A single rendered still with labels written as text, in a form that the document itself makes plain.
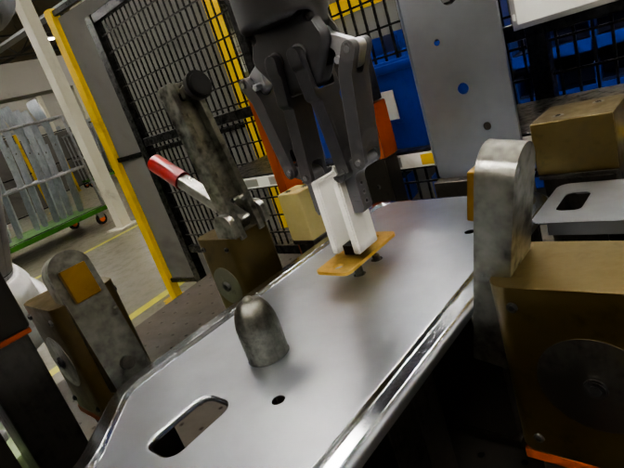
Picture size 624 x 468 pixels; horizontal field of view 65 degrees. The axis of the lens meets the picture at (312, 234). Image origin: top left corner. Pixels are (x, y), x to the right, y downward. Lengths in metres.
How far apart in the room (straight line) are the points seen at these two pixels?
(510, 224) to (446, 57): 0.39
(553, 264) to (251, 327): 0.20
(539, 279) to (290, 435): 0.16
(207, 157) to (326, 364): 0.26
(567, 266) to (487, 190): 0.06
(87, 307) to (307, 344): 0.20
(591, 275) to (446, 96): 0.41
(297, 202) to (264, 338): 0.23
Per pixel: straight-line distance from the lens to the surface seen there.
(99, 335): 0.46
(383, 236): 0.47
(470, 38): 0.63
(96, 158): 7.37
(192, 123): 0.53
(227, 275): 0.55
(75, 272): 0.45
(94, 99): 3.44
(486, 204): 0.28
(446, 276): 0.41
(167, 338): 1.27
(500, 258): 0.29
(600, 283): 0.28
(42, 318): 0.49
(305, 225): 0.56
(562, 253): 0.31
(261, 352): 0.36
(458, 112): 0.65
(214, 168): 0.53
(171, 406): 0.38
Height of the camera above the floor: 1.18
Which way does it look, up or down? 17 degrees down
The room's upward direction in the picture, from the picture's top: 18 degrees counter-clockwise
